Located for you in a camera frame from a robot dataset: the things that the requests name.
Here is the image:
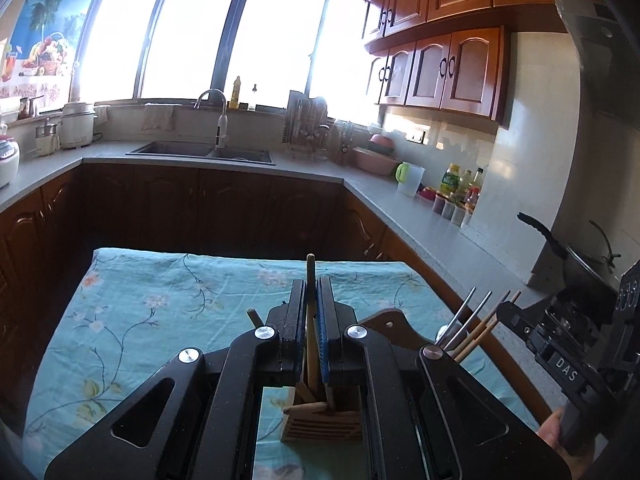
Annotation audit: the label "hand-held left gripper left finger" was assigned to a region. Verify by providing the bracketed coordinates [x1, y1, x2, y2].
[45, 279, 307, 480]

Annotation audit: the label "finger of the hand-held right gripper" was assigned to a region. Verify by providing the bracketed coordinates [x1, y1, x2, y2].
[496, 300, 551, 356]

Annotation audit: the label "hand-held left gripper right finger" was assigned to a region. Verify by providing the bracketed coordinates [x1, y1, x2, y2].
[316, 276, 574, 480]

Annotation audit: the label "metal chopstick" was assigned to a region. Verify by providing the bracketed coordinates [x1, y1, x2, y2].
[444, 290, 493, 350]
[435, 287, 477, 347]

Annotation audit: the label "wooden chopstick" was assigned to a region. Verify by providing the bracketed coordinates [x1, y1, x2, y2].
[305, 253, 321, 397]
[456, 291, 522, 362]
[451, 290, 512, 359]

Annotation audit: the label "wooden utensil holder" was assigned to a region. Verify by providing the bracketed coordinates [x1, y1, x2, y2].
[280, 308, 432, 444]

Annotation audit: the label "person's right hand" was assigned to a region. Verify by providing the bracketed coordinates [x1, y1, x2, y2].
[537, 406, 569, 454]

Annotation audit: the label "steel pot lid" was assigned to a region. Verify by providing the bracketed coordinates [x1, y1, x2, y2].
[565, 219, 622, 292]

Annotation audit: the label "yellow green drink bottle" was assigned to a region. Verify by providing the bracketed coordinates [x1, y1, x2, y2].
[440, 162, 461, 196]

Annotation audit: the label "teal floral tablecloth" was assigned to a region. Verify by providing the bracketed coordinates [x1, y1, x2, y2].
[22, 247, 532, 480]

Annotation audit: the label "wooden base cabinets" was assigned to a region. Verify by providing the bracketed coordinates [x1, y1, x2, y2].
[0, 162, 551, 413]

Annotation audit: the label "pink plastic basin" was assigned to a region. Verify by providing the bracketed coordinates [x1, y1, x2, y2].
[352, 146, 401, 176]

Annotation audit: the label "knife and scissors holder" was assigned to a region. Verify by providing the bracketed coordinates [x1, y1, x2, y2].
[337, 120, 357, 165]

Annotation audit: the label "steel kitchen sink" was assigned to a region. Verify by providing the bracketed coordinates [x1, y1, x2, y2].
[125, 139, 276, 166]

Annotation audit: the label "dish drying rack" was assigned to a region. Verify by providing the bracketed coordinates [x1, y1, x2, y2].
[282, 89, 334, 154]

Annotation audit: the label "curved sink faucet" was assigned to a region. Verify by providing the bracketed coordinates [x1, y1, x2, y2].
[193, 88, 230, 149]

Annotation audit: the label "beige dishcloth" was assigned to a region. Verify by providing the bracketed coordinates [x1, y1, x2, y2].
[141, 104, 176, 132]

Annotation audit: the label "grey range hood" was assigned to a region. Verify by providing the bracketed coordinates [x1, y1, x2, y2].
[554, 0, 640, 241]

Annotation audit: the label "white electric cooker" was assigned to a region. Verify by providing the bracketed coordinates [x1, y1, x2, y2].
[59, 101, 97, 150]

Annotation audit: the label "kitchen window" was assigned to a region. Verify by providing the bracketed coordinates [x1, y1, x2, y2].
[75, 0, 382, 112]

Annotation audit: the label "small white kitchen appliance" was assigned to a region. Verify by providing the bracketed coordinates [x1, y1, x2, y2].
[34, 118, 62, 157]

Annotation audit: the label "red and white rice cooker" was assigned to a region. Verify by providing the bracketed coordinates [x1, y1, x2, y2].
[0, 134, 21, 190]

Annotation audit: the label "black handled wok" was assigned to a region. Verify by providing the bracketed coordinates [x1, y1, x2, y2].
[517, 212, 622, 295]

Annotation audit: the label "white pitcher with green handle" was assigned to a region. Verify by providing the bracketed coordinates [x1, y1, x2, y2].
[394, 161, 426, 197]

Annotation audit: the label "wooden wall cabinets with arched doors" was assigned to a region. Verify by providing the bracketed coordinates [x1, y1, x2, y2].
[363, 25, 512, 122]

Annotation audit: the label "tropical fruit wall poster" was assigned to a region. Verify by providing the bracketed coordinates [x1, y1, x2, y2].
[0, 0, 99, 102]

